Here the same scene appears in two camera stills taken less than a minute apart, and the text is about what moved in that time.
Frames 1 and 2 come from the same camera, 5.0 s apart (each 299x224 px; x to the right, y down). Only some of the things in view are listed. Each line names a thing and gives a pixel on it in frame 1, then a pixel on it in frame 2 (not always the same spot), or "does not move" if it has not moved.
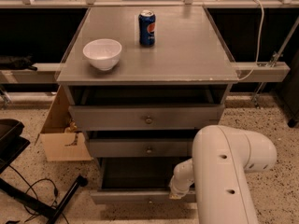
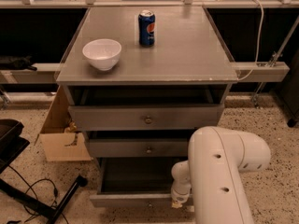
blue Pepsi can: x=147 y=28 does not move
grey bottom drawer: x=137 y=180 does not move
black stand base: x=12 y=143 does not move
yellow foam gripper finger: x=173 y=196 to x=177 y=205
